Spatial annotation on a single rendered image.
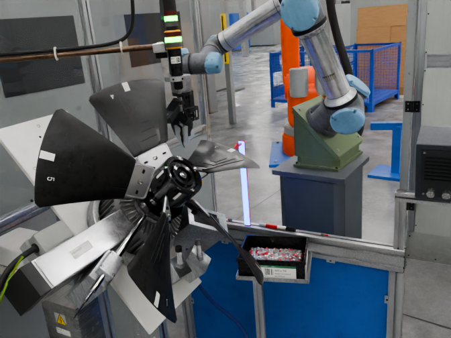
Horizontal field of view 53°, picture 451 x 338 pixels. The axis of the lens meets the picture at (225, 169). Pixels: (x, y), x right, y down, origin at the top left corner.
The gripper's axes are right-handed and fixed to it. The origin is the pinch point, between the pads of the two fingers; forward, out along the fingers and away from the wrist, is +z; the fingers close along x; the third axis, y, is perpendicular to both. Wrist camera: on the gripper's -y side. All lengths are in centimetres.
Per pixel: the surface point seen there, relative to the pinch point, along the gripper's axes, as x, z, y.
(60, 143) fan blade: -15, -20, -69
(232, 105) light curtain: 239, 84, 479
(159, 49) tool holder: -23, -38, -39
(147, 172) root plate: -24, -8, -51
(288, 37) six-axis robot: 92, -21, 349
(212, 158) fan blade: -26.2, -3.6, -22.3
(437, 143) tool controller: -88, -8, -5
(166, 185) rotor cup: -29, -5, -51
